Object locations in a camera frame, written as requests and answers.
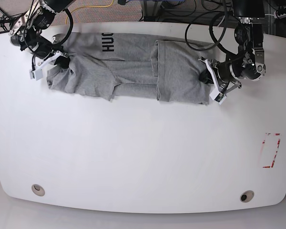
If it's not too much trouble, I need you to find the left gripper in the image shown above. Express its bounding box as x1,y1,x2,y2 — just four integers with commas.
198,57,242,94

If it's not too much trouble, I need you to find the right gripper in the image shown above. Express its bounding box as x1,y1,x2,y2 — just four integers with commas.
31,50,70,71

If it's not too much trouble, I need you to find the grey T-shirt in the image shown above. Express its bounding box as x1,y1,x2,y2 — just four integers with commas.
46,32,213,105

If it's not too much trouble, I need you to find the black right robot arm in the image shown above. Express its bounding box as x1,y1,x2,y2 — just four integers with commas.
9,0,74,71

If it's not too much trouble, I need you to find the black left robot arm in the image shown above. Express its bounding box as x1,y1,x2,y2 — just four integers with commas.
199,0,266,100

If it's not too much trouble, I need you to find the black tripod stand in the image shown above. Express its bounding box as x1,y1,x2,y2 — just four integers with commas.
0,7,26,34

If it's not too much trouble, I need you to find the red tape rectangle marking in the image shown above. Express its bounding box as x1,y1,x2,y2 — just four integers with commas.
260,133,281,168

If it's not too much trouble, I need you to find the white power strip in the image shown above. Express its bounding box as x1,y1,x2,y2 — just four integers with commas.
274,6,286,19

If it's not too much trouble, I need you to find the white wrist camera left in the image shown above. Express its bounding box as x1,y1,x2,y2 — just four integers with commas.
209,88,227,104

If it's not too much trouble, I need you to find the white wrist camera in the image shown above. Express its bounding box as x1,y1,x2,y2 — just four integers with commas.
30,69,43,81
209,88,227,104

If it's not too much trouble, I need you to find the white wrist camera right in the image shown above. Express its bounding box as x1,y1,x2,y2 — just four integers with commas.
30,69,43,81

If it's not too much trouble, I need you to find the yellow cable on floor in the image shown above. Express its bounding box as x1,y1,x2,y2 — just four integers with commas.
65,0,114,25

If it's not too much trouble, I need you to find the metal equipment frame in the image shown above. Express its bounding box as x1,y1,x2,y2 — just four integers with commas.
140,0,163,22

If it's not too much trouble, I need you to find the right table cable grommet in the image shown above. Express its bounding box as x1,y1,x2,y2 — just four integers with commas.
240,190,255,203

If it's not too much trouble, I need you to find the table cable grommet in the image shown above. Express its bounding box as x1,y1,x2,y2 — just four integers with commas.
31,184,45,197
240,190,255,203

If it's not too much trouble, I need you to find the left table cable grommet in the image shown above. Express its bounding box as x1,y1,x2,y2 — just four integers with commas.
31,184,45,197

